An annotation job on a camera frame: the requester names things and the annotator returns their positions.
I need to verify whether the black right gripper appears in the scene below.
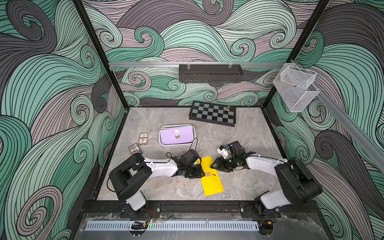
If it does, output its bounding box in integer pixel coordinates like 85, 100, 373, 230
211, 156, 238, 171

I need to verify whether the lavender envelope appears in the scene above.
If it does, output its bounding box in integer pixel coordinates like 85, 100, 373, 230
160, 125, 195, 145

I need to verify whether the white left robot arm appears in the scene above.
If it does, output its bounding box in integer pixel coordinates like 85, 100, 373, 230
107, 150, 205, 211

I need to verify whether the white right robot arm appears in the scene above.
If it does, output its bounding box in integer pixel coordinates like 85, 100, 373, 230
211, 152, 323, 213

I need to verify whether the white plastic storage box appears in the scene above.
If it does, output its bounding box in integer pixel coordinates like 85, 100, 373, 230
158, 124, 196, 147

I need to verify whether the blue playing card box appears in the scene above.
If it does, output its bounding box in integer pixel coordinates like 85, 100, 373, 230
129, 143, 143, 155

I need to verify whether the black folding chess board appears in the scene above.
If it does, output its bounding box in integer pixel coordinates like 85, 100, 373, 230
189, 101, 236, 127

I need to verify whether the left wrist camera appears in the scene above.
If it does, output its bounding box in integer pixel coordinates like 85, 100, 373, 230
180, 149, 200, 165

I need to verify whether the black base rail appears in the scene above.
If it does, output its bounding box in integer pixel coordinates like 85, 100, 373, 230
80, 201, 320, 220

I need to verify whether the black wall shelf tray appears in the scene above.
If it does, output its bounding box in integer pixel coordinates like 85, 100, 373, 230
179, 65, 244, 86

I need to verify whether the white slotted cable duct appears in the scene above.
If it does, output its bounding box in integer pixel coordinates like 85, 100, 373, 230
85, 220, 259, 232

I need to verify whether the clear acrylic wall bin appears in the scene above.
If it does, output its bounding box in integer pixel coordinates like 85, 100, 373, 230
273, 63, 319, 112

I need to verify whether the aluminium back rail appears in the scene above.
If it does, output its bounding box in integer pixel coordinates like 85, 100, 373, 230
109, 61, 285, 69

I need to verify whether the aluminium rail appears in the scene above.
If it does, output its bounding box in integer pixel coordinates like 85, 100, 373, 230
280, 64, 384, 169
109, 61, 285, 69

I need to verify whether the aluminium right rail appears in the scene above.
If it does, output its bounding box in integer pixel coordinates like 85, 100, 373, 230
280, 64, 384, 169

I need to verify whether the black right corner post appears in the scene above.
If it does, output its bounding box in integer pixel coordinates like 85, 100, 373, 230
261, 0, 329, 113

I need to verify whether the black corner frame post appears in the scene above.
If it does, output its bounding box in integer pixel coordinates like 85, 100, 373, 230
72, 0, 130, 112

